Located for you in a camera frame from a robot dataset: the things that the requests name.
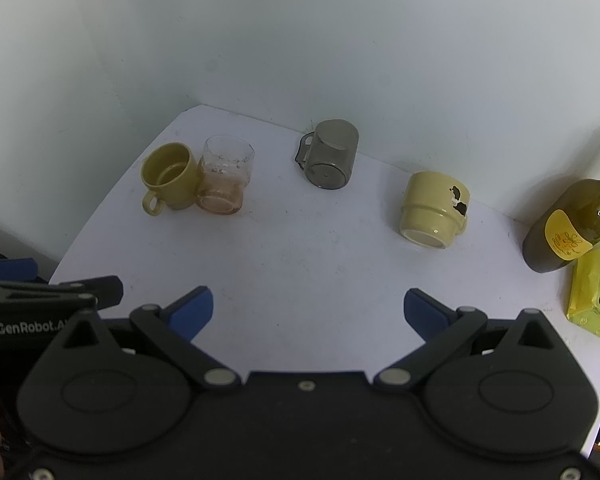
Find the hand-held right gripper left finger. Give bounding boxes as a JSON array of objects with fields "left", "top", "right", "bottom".
[{"left": 55, "top": 286, "right": 242, "bottom": 392}]

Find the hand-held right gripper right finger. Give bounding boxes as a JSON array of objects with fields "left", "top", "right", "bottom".
[{"left": 374, "top": 288, "right": 568, "bottom": 392}]

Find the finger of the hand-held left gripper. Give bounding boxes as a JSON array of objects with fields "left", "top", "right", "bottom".
[
  {"left": 0, "top": 258, "right": 40, "bottom": 284},
  {"left": 0, "top": 275, "right": 125, "bottom": 311}
]

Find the clear glass cup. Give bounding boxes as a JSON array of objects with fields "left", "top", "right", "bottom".
[{"left": 195, "top": 134, "right": 256, "bottom": 217}]

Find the grey translucent cup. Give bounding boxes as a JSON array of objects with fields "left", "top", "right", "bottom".
[{"left": 294, "top": 119, "right": 360, "bottom": 191}]

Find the cream mug with dark print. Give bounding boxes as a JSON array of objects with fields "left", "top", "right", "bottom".
[{"left": 397, "top": 170, "right": 470, "bottom": 250}]

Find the olive yellow mug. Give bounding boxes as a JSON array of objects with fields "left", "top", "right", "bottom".
[{"left": 140, "top": 142, "right": 204, "bottom": 217}]

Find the yellow wet wipes packet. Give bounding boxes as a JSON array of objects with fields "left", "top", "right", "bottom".
[{"left": 565, "top": 247, "right": 600, "bottom": 345}]

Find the olive green glass bottle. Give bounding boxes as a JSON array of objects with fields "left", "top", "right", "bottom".
[{"left": 522, "top": 162, "right": 600, "bottom": 275}]

